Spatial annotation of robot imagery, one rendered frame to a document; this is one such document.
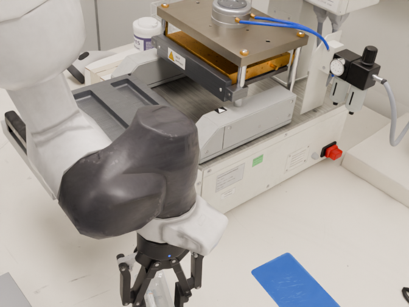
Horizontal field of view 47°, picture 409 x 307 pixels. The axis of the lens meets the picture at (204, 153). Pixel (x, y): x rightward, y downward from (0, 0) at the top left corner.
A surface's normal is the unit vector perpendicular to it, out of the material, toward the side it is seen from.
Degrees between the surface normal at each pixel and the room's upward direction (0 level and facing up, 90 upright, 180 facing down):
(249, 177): 90
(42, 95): 101
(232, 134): 90
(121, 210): 89
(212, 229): 19
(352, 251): 0
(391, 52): 90
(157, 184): 55
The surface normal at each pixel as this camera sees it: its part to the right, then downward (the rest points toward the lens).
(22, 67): 0.27, 0.80
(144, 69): 0.62, 0.52
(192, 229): 0.31, -0.60
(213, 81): -0.78, 0.35
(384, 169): 0.07, -0.78
